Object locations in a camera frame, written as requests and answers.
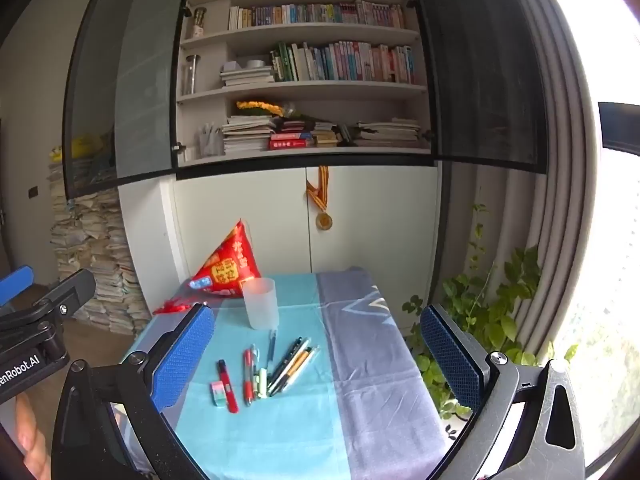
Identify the gold medal with striped ribbon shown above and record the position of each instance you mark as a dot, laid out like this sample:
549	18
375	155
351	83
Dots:
324	220

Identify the yellow flower bouquet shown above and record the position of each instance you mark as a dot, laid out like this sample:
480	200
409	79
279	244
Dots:
260	107

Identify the orange and black pen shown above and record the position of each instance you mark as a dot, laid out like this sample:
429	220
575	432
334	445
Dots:
295	364

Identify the translucent plastic cup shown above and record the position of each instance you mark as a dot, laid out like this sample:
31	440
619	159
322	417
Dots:
260	305

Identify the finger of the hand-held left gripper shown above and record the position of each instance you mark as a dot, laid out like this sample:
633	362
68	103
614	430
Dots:
70	287
15	282

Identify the grey curtain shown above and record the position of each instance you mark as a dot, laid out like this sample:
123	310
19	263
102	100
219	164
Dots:
560	185

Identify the grey tape roll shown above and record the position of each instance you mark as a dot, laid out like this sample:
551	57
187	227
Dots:
252	63

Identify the pink and green eraser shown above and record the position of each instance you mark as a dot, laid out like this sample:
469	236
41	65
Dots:
218	394

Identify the red tassel ornament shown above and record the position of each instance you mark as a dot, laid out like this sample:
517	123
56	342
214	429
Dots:
172	306

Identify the small stack of white books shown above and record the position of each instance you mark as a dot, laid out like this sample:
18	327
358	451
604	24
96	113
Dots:
246	78

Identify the red gel pen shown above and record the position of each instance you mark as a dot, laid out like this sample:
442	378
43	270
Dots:
248	377

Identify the blue pen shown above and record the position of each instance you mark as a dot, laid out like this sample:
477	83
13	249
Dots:
271	347

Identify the tall stack of white booklets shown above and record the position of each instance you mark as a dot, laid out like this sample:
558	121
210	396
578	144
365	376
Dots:
247	135

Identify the green and white highlighter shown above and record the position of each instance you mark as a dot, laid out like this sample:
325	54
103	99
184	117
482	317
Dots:
262	384

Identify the yellow bag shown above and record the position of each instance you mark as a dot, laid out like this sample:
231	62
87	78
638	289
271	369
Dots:
87	146

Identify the clear glass vase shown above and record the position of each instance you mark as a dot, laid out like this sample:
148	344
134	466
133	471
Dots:
191	75

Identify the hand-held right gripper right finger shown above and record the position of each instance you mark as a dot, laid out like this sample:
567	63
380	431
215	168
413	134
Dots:
450	360

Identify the stack of red books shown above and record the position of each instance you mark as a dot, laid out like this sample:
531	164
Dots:
290	141

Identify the white gloves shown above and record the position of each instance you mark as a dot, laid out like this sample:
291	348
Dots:
210	141

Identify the long row of upright books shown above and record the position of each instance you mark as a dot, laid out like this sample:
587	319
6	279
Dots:
320	14

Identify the large pile of paper stacks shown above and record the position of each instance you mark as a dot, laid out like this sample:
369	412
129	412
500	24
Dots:
100	260

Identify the dark glass cabinet door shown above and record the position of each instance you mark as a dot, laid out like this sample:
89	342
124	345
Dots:
485	70
130	85

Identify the clear gel pen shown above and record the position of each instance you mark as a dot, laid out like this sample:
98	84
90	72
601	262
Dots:
255	357

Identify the black wall switch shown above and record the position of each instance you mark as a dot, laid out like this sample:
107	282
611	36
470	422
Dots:
33	191

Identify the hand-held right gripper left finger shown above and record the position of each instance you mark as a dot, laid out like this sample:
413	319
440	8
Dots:
182	355

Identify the short red marker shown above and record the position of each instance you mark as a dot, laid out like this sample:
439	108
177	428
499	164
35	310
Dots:
228	386

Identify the red pyramid-shaped bag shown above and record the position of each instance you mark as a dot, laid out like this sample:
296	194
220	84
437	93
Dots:
230	265

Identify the green leafy plant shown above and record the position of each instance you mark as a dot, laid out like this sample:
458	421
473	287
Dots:
495	310

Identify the person's left hand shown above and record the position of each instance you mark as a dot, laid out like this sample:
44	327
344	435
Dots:
32	440

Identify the white slim pen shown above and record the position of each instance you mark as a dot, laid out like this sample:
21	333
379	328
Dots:
305	362

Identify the row of green and pastel books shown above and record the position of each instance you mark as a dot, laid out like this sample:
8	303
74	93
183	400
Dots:
350	62

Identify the blue and grey tablecloth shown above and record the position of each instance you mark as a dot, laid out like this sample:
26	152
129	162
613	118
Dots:
300	435

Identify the white bookshelf cabinet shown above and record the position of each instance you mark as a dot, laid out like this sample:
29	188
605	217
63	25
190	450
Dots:
375	220

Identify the wide stack of worn booklets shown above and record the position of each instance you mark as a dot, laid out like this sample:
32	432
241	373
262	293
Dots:
387	134

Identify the small stack of mixed books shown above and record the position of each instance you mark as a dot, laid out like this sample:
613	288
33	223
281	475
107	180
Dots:
326	135

